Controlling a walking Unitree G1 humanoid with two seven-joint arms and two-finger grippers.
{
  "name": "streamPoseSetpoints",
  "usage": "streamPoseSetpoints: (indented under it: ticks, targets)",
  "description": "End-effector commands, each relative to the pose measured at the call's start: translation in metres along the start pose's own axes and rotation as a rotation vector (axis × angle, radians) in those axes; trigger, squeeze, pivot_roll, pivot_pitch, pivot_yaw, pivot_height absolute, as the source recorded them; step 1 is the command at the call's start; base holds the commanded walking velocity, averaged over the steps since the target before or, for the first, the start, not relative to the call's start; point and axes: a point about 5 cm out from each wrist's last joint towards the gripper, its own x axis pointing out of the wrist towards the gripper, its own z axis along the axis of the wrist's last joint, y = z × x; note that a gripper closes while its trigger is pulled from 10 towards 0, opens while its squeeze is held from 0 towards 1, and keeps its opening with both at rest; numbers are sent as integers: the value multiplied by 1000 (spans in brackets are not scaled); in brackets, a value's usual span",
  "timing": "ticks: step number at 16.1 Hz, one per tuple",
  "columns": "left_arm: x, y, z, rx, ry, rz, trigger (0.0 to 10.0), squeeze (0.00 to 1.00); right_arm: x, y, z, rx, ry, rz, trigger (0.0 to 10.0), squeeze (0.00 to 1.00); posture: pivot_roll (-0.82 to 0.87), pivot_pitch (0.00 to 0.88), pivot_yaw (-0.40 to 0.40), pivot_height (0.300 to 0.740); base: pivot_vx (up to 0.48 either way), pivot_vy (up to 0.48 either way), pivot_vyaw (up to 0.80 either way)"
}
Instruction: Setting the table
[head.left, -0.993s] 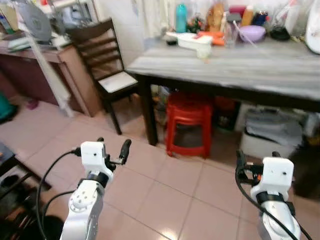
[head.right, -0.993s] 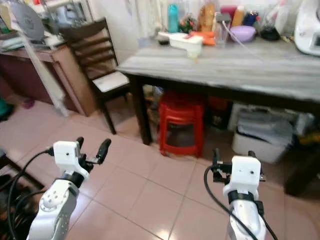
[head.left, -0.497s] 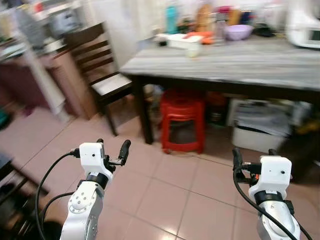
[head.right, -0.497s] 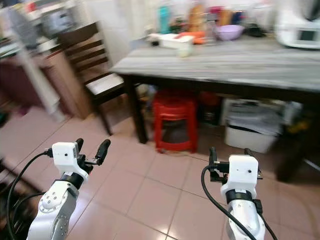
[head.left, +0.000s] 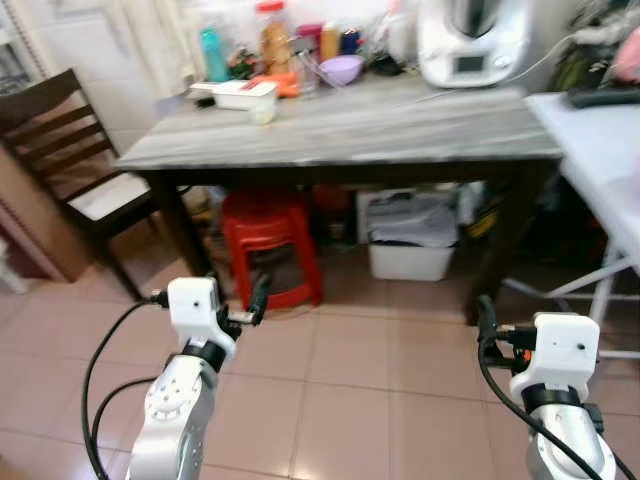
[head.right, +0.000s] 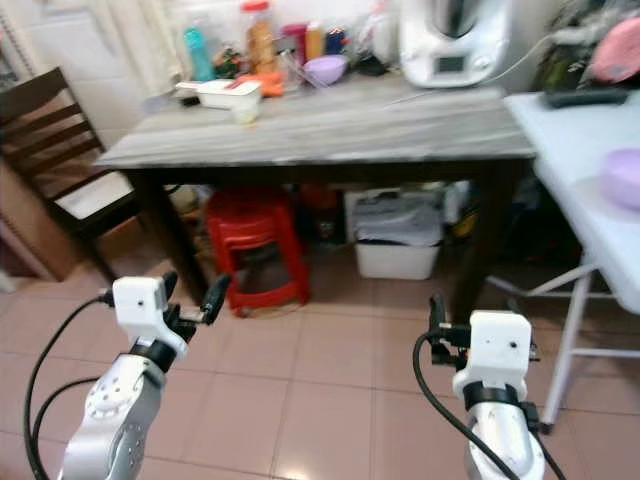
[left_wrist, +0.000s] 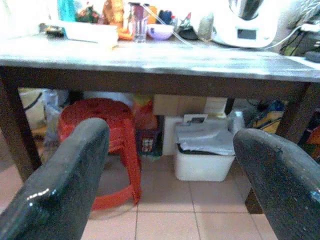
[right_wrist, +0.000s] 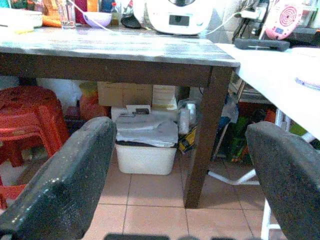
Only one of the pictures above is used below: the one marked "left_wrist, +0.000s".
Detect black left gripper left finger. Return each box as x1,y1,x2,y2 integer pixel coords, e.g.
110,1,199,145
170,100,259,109
0,117,111,240

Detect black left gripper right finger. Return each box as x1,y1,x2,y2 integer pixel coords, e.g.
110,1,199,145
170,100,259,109
232,128,320,240

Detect blue yellow bag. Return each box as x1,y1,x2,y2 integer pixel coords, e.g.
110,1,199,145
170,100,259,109
252,99,286,135

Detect clear plastic bag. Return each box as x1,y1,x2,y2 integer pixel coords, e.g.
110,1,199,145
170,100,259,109
41,89,70,148

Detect red plastic stool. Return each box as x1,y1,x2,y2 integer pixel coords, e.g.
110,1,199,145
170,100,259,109
57,97,143,212

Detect white plastic bin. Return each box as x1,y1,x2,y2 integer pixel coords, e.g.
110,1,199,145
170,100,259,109
174,143,236,183

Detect grey papers in bin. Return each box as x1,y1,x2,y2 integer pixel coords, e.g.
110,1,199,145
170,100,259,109
174,119,236,156

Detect dark printed carton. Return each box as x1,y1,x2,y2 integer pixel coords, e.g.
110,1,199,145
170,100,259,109
136,115,165,157

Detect red plastic bag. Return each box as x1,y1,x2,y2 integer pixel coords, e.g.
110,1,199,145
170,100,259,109
131,99,159,131

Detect cardboard box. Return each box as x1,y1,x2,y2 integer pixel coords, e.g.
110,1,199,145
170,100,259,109
152,94,228,117

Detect dark wooden table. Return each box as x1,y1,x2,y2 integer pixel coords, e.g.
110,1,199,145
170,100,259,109
0,37,320,215

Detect white rectangular tray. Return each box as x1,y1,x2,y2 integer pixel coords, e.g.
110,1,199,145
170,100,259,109
48,21,120,46

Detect white kitchen appliance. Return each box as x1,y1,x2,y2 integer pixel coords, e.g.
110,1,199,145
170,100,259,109
211,0,288,49

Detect teal container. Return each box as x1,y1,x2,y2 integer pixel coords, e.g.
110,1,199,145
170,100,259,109
57,0,77,21

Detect clear drinking glass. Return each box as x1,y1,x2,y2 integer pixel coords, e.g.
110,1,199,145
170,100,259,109
133,2,148,43

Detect orange packet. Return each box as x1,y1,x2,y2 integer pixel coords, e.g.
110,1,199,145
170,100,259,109
102,0,125,26

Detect purple bowl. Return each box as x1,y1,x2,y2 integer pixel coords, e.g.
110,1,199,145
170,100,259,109
146,23,174,41

